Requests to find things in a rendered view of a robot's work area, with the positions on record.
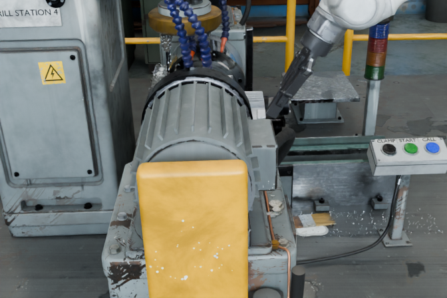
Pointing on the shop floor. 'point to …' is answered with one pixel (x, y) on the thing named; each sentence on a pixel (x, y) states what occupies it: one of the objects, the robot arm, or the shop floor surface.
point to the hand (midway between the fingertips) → (277, 104)
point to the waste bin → (437, 4)
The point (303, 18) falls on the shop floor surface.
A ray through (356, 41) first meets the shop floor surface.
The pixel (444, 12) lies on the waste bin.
